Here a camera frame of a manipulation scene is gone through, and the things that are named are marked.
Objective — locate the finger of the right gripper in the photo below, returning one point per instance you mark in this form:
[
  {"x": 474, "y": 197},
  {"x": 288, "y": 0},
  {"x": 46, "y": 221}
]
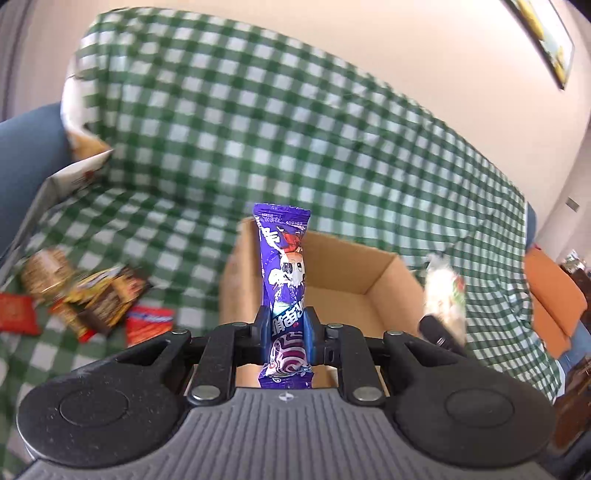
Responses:
[{"x": 436, "y": 333}]

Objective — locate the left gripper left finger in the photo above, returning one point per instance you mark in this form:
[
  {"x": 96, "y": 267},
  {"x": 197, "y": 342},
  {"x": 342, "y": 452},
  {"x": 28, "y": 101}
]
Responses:
[{"x": 261, "y": 335}]

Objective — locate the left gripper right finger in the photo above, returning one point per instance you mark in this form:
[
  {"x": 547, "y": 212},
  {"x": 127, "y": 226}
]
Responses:
[{"x": 312, "y": 336}]

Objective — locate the white clear snack bag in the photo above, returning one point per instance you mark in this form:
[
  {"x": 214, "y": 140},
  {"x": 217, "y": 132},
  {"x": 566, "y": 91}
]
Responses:
[{"x": 445, "y": 296}]

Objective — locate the purple snack bar wrapper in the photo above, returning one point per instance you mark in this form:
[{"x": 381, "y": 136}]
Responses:
[{"x": 281, "y": 234}]

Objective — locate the red blue snack packet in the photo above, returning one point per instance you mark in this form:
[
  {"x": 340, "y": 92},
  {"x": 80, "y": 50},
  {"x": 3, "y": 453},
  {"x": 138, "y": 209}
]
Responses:
[{"x": 144, "y": 323}]

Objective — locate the red gold candy bar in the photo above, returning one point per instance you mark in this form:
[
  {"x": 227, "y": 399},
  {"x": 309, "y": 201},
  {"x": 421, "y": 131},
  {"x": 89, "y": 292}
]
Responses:
[{"x": 69, "y": 316}]

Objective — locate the puffed grain snack bag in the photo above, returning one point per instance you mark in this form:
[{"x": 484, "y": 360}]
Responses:
[{"x": 46, "y": 274}]

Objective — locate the red square snack packet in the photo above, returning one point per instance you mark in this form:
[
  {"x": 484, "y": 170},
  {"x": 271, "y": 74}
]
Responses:
[{"x": 17, "y": 314}]

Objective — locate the brown cardboard box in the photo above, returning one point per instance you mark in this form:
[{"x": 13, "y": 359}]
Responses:
[{"x": 346, "y": 282}]

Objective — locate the orange cushion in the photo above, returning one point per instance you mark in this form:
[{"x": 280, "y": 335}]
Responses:
[{"x": 558, "y": 303}]

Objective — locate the black chocolate snack packet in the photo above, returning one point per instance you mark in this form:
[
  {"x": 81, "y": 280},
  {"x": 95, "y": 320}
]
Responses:
[{"x": 100, "y": 300}]

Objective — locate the green white checkered cloth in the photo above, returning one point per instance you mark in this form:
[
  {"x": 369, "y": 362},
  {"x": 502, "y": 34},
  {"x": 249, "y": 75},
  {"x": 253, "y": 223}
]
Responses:
[{"x": 208, "y": 116}]

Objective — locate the white patterned cushion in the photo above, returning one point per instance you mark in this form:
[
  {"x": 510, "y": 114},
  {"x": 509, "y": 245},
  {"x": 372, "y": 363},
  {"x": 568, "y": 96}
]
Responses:
[{"x": 89, "y": 154}]

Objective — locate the framed wall picture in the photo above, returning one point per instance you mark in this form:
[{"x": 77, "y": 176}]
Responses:
[{"x": 544, "y": 25}]

